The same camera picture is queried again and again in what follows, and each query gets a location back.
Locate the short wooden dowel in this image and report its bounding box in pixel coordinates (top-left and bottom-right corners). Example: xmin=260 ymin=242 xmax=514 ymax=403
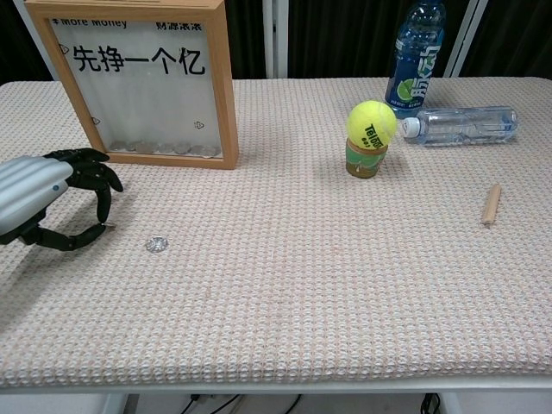
xmin=480 ymin=184 xmax=503 ymax=229

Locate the yellow tennis ball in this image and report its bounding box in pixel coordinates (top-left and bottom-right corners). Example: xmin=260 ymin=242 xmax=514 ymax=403
xmin=347 ymin=99 xmax=398 ymax=150

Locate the white partition frame post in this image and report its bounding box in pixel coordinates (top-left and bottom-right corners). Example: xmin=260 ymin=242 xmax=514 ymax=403
xmin=21 ymin=0 xmax=61 ymax=82
xmin=262 ymin=0 xmax=289 ymax=80
xmin=443 ymin=0 xmax=489 ymax=78

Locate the black cable bundle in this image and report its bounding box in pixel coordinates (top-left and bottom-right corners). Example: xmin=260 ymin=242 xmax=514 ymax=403
xmin=179 ymin=392 xmax=303 ymax=414
xmin=420 ymin=392 xmax=441 ymax=414

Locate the small green wooden cup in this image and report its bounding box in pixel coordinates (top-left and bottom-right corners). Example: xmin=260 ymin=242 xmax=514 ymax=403
xmin=345 ymin=137 xmax=388 ymax=179

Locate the black pleated curtain panel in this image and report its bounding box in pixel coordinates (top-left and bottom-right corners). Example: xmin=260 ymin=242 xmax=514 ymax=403
xmin=0 ymin=0 xmax=44 ymax=84
xmin=461 ymin=0 xmax=552 ymax=81
xmin=223 ymin=0 xmax=267 ymax=80
xmin=286 ymin=0 xmax=454 ymax=79

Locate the wooden coin box frame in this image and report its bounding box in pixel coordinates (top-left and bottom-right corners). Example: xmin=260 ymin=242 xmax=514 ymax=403
xmin=24 ymin=0 xmax=239 ymax=171

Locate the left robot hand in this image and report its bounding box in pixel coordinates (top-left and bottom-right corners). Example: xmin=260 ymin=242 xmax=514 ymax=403
xmin=0 ymin=147 xmax=124 ymax=252

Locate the clear plastic water bottle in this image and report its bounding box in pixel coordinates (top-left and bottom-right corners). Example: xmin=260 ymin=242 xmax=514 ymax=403
xmin=401 ymin=106 xmax=519 ymax=147

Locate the blue sports drink bottle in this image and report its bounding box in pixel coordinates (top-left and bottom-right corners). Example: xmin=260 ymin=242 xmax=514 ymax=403
xmin=384 ymin=0 xmax=448 ymax=120

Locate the beige woven tablecloth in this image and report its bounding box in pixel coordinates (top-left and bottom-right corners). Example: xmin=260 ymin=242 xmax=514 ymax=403
xmin=0 ymin=77 xmax=552 ymax=387

